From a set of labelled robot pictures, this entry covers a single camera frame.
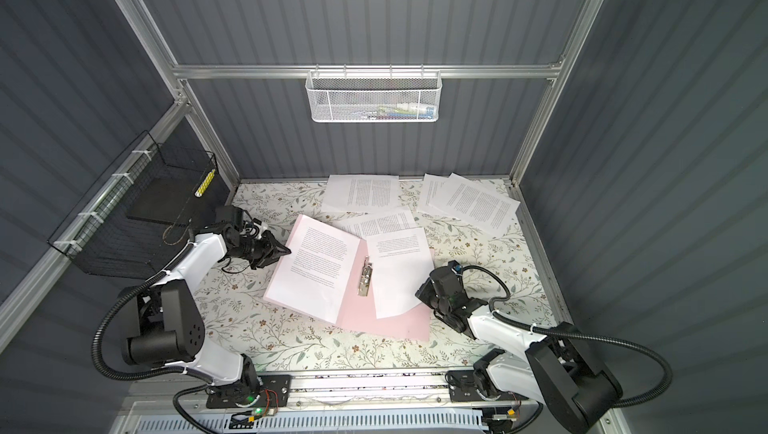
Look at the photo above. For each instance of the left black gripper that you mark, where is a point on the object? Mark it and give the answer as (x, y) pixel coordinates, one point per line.
(271, 252)

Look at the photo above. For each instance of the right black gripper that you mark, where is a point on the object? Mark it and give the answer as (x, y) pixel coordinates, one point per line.
(424, 291)

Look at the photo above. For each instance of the printed sheet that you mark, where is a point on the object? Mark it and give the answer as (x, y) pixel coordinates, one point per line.
(313, 278)
(474, 203)
(361, 193)
(401, 263)
(431, 185)

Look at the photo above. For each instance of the pink paper folder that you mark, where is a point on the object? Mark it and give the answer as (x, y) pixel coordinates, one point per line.
(358, 313)

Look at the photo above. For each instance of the white sheet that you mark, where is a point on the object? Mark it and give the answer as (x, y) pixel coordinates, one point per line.
(369, 225)

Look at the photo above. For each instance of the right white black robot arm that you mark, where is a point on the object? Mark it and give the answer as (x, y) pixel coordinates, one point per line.
(560, 373)

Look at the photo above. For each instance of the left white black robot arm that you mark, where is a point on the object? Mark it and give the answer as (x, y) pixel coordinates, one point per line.
(163, 327)

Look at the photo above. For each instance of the metal folder clip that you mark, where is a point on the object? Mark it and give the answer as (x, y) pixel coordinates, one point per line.
(365, 277)

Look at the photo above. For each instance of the yellow marker pen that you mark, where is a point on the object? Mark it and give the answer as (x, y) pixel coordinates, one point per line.
(205, 183)

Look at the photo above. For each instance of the black flat pad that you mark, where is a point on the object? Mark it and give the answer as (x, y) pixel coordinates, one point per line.
(168, 201)

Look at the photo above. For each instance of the markers in white basket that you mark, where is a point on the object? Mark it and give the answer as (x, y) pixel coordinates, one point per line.
(407, 111)

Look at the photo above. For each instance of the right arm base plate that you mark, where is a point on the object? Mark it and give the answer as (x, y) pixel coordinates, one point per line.
(463, 389)

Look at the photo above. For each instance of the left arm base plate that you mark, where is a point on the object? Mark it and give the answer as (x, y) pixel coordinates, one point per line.
(271, 391)

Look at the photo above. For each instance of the black wire basket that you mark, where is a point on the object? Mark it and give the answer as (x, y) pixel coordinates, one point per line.
(133, 223)

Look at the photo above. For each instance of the white wire mesh basket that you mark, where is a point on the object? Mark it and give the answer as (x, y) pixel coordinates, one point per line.
(331, 99)

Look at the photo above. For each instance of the aluminium front rail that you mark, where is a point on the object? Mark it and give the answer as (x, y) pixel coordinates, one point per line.
(329, 390)

